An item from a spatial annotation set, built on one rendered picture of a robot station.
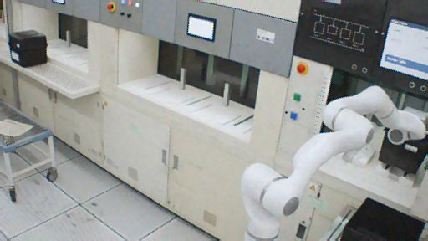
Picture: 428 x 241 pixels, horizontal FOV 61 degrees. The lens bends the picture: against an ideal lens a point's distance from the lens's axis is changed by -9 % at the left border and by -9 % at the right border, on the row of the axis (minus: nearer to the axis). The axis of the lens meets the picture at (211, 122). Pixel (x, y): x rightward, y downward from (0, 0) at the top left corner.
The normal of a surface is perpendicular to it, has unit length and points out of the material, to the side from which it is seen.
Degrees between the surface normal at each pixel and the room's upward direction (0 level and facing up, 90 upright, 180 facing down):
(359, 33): 90
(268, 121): 90
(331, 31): 90
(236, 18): 90
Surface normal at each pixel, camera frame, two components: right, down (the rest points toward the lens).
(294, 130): -0.62, 0.28
